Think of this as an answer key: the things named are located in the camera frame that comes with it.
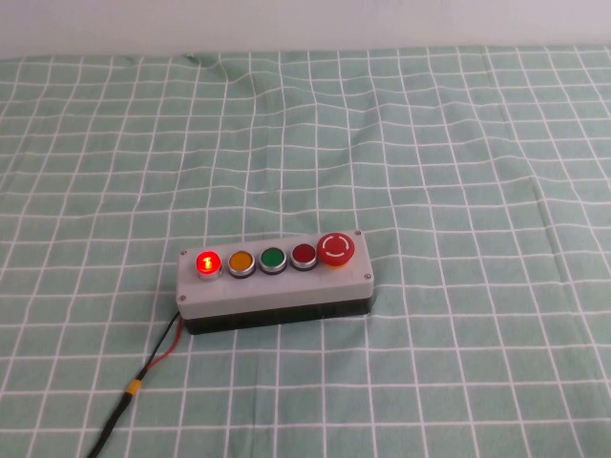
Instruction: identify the grey black button switch box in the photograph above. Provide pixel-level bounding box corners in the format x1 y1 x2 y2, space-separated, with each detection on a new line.
175 229 375 337

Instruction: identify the flat red push button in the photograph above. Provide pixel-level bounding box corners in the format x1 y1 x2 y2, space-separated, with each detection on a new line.
290 242 319 272

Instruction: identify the black red power cable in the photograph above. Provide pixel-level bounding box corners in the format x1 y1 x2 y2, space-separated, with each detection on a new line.
79 312 185 458

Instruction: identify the yellow push button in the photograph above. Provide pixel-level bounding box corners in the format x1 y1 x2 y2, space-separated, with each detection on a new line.
226 250 257 280

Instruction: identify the red indicator lamp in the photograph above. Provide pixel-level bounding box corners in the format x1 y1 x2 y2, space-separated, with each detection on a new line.
195 250 224 282

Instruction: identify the green white checked tablecloth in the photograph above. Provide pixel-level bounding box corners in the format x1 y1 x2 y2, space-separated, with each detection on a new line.
0 45 611 458

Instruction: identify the green push button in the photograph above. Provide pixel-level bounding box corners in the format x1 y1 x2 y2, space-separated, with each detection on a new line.
258 245 289 276

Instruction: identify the red mushroom emergency stop button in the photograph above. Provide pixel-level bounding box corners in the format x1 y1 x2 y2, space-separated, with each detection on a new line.
317 232 357 270

